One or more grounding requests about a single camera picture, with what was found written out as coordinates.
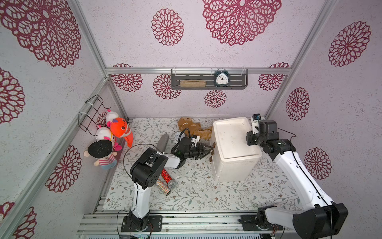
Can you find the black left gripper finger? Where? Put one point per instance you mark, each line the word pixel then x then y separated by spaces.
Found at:
pixel 203 153
pixel 204 146

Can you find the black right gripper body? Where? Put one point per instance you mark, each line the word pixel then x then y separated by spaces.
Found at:
pixel 250 139

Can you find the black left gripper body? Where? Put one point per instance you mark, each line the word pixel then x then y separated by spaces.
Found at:
pixel 195 152

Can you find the white plastic drawer cabinet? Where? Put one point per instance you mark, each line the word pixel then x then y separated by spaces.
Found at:
pixel 233 159

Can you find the red glitter microphone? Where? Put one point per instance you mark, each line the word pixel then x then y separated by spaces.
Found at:
pixel 171 183

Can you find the rainbow rhinestone microphone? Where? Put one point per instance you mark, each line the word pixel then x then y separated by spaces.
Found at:
pixel 163 187

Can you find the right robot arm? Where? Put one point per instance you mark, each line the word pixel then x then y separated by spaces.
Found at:
pixel 321 217

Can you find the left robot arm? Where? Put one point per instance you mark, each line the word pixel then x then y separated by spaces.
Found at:
pixel 147 169

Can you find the small white alarm clock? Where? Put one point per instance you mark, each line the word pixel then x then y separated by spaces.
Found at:
pixel 178 135

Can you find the brown teddy bear plush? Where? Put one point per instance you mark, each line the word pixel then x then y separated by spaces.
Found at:
pixel 195 128

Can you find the grey pencil case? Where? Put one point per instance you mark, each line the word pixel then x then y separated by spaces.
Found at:
pixel 162 143

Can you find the tan pouch on shelf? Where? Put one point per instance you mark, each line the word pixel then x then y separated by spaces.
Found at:
pixel 193 83

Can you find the green alarm clock on shelf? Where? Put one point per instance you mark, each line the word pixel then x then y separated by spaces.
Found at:
pixel 222 79

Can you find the orange fish plush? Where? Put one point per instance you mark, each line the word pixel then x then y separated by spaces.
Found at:
pixel 120 128

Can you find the black haired doll plush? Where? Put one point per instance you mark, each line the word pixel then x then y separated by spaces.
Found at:
pixel 102 151

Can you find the pink white plush doll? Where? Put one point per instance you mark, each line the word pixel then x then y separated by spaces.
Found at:
pixel 104 132

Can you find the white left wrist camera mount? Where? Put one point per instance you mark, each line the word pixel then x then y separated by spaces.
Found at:
pixel 195 140

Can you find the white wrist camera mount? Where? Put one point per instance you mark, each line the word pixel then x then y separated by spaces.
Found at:
pixel 258 125
pixel 195 140

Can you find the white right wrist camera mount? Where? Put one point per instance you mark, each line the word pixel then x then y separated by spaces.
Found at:
pixel 258 125

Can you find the grey wall shelf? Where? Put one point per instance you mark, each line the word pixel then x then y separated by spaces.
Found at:
pixel 237 81

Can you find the black wire wall basket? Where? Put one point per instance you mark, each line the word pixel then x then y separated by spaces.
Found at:
pixel 89 120

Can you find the horizontal aluminium wall rail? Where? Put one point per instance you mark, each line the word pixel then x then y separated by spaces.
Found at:
pixel 196 70

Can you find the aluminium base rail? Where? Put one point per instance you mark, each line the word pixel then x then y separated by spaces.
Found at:
pixel 168 222

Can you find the aluminium corner frame post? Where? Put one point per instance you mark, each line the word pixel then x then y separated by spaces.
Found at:
pixel 312 36

